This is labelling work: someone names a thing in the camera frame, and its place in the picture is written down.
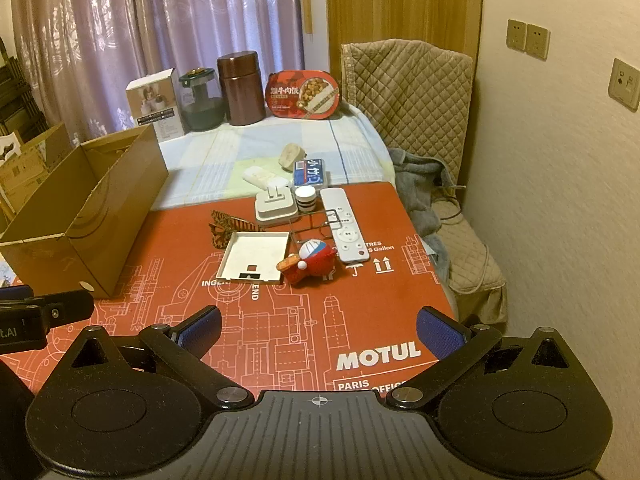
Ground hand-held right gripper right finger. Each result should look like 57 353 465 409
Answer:
385 306 576 413

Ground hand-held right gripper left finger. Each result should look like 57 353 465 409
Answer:
65 305 256 411

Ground brown cardboard box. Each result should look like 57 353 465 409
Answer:
0 124 170 300

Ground metal wire rack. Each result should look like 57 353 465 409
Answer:
287 207 351 246

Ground white remote control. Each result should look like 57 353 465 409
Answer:
320 187 371 264

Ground white charger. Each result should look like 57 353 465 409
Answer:
255 178 300 223

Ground white taped rectangular case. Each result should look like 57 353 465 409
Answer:
242 165 282 187

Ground blue label floss box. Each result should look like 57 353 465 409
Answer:
292 157 331 188

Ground beige plug adapter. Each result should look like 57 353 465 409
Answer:
279 143 307 168

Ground striped butterfly hair clip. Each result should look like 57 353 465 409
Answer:
209 210 263 251

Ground red printed desk mat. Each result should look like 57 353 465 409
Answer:
0 182 458 401

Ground stacked cardboard boxes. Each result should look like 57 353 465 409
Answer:
0 122 73 221

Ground red plush toy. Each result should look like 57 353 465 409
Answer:
276 240 338 287

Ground grey towel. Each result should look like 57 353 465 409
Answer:
387 147 453 281

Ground white carved board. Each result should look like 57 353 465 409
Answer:
0 130 23 157

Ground small white lid jar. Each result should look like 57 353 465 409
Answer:
294 186 318 212

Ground pale plaid blanket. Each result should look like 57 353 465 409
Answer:
150 102 398 211

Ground dark wooden rack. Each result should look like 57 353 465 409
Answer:
0 35 48 136

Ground white product box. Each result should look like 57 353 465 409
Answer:
125 67 187 142

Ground dark green glass jar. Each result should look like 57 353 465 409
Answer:
179 67 226 133

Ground brown metal canister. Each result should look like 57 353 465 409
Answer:
216 51 267 127

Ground beige quilted chair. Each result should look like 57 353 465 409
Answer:
341 40 508 321

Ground red instant meal box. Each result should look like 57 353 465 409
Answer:
264 70 343 121

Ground lilac patterned curtain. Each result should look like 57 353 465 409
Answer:
10 0 301 141

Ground wooden wardrobe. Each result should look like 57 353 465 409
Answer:
325 0 483 106

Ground black cable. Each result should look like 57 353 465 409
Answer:
430 185 471 222

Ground beige wall socket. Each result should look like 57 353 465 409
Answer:
506 19 528 52
606 58 640 111
525 24 551 60

